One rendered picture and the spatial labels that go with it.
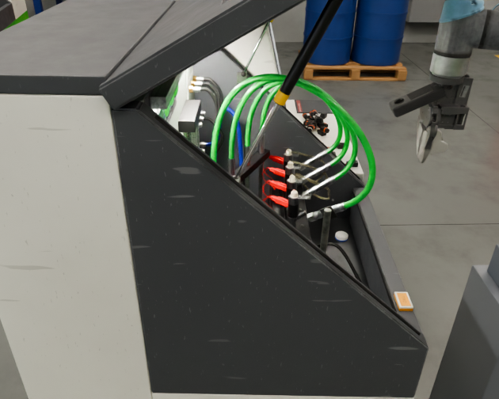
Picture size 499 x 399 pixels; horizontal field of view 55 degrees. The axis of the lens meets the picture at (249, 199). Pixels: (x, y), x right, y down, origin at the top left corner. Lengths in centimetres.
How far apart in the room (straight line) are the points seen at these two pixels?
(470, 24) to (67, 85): 76
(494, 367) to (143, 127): 118
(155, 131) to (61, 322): 47
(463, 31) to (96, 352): 99
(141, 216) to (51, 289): 25
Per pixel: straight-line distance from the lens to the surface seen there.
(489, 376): 159
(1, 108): 82
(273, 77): 100
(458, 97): 116
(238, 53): 142
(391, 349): 106
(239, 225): 82
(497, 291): 153
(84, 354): 110
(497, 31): 109
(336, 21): 583
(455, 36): 109
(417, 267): 288
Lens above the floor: 171
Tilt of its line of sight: 31 degrees down
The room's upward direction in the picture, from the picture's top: 1 degrees clockwise
